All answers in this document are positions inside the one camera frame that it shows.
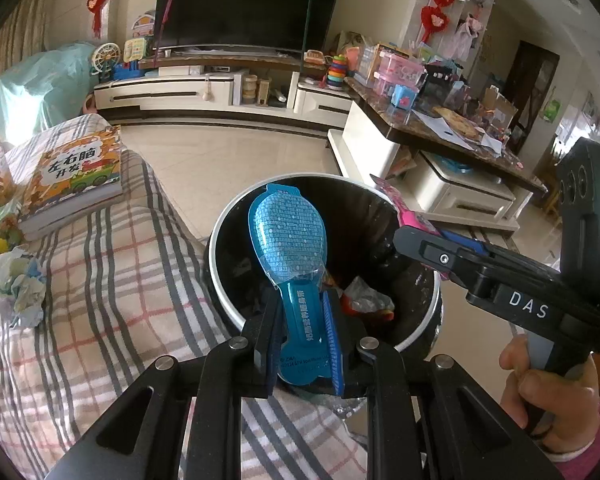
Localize blue brush blister pack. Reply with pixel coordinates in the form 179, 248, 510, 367
248, 183, 330, 386

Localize pink toothbrush pack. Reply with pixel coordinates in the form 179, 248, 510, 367
370, 174, 450, 281

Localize black white trash bin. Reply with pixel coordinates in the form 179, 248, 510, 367
206, 173, 444, 361

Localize person's right hand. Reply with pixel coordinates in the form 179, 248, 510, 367
498, 335, 600, 454

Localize plaid checkered blanket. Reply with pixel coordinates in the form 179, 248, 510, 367
0, 112, 426, 480

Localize brown marble coffee table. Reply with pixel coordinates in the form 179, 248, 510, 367
327, 77, 549, 231

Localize white paper sheet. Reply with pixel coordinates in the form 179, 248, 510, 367
415, 112, 474, 151

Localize white tv cabinet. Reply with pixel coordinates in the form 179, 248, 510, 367
94, 70, 352, 131

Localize orange children's book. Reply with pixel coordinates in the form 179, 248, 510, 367
18, 126, 123, 240

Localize pink storage box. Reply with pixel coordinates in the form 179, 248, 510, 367
373, 51, 426, 99

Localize green snack box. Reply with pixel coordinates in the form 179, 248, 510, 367
0, 198, 23, 255

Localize ferris wheel toy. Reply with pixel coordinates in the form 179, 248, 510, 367
91, 42, 121, 77

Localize black flat television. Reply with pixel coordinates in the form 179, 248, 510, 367
155, 0, 337, 52

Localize teal covered armchair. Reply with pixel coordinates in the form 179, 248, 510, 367
0, 42, 96, 144

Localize right beige curtain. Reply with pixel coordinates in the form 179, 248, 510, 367
0, 0, 54, 75

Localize rainbow stacking ring toy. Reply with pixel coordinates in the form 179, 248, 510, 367
325, 54, 349, 89

